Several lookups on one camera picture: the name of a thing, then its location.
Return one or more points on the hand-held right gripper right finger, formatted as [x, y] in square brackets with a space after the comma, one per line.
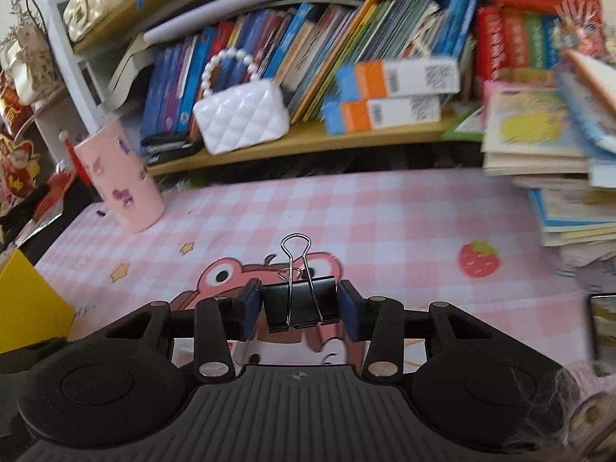
[349, 310]

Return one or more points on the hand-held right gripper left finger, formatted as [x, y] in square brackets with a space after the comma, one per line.
[251, 310]

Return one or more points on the black binder clip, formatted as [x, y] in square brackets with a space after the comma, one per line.
[276, 303]

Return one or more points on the yellow box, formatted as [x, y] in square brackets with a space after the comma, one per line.
[29, 303]

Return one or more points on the pink checkered desk mat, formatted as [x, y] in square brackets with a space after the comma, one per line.
[385, 231]

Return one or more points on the red envelope pile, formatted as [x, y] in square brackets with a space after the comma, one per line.
[53, 197]

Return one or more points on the wooden desk bookshelf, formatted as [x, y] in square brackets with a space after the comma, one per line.
[337, 142]

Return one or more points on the pink pen holder cup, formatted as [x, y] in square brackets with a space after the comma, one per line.
[122, 178]

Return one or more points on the red paper fortune figure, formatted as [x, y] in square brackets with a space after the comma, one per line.
[19, 168]
[12, 106]

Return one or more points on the white quilted handbag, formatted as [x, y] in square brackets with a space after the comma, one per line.
[240, 115]

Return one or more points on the blue orange white box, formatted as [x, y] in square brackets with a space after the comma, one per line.
[399, 77]
[380, 114]

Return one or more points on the red white pen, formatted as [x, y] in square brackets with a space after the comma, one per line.
[77, 159]

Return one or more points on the row of shelf books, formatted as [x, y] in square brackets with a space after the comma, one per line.
[313, 57]

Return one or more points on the black smartphone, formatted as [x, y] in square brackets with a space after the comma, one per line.
[604, 327]

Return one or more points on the fuzzy beige fur tuft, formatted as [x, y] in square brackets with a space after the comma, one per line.
[592, 414]

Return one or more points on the stack of books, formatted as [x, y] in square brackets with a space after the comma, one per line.
[544, 130]

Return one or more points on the red and green book set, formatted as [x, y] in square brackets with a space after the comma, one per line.
[515, 41]

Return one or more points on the gold quilted handbag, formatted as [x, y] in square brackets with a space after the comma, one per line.
[91, 0]

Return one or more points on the glittery pink ornament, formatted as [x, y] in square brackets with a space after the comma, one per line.
[580, 29]

